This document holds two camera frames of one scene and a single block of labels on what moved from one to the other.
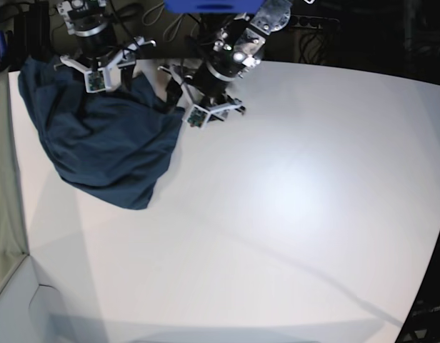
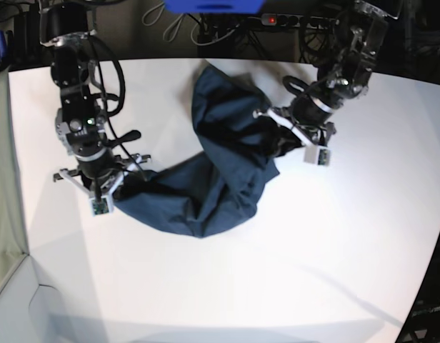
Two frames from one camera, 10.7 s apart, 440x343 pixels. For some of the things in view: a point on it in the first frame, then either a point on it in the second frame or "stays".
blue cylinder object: [1, 43] stays
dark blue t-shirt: [113, 145] to [217, 188]
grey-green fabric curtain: [8, 246] stays
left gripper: [206, 89] to [307, 116]
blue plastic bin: [214, 6] stays
